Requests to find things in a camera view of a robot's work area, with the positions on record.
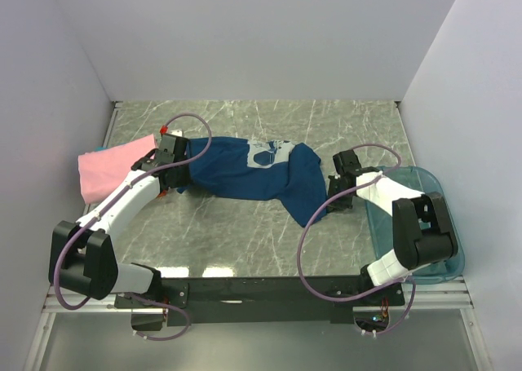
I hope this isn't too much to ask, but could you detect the blue t shirt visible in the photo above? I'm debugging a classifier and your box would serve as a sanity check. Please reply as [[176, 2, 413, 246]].
[[189, 137, 327, 227]]

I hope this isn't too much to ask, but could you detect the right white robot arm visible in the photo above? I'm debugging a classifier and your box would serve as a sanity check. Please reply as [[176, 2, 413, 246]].
[[326, 150, 459, 305]]

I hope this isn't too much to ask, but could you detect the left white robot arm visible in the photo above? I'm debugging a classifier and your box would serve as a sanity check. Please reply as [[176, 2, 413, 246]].
[[48, 134, 191, 307]]

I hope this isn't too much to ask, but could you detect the folded pink t shirt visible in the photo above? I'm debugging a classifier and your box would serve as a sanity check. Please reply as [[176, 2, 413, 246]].
[[77, 135, 157, 205]]

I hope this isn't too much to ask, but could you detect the teal plastic bin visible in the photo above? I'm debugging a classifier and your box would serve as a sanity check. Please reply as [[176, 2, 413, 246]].
[[365, 166, 465, 285]]

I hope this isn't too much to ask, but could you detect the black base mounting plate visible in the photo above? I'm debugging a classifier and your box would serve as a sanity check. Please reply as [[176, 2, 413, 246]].
[[113, 275, 405, 333]]

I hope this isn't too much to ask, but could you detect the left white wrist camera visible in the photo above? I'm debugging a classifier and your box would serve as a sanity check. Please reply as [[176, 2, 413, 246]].
[[160, 125, 184, 137]]

